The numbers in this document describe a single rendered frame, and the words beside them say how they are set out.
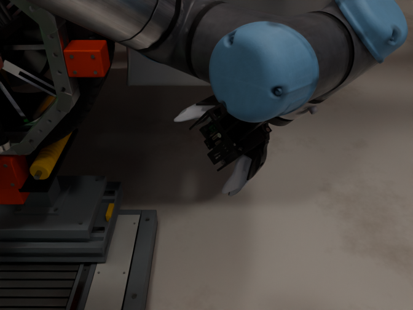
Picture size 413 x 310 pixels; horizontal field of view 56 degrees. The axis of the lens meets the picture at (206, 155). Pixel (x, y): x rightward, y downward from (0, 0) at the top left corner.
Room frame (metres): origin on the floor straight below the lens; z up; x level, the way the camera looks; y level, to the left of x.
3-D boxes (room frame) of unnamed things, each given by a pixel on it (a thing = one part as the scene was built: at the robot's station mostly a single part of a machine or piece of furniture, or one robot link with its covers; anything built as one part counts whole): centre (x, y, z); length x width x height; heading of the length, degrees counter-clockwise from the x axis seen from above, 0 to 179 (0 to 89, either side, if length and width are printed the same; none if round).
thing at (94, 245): (1.09, 0.61, 0.13); 0.50 x 0.36 x 0.10; 90
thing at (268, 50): (0.33, -0.05, 1.09); 0.11 x 0.11 x 0.08; 46
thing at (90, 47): (0.93, 0.30, 0.85); 0.09 x 0.08 x 0.07; 90
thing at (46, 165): (1.02, 0.49, 0.51); 0.29 x 0.06 x 0.06; 0
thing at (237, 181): (0.45, -0.04, 0.85); 0.06 x 0.03 x 0.09; 138
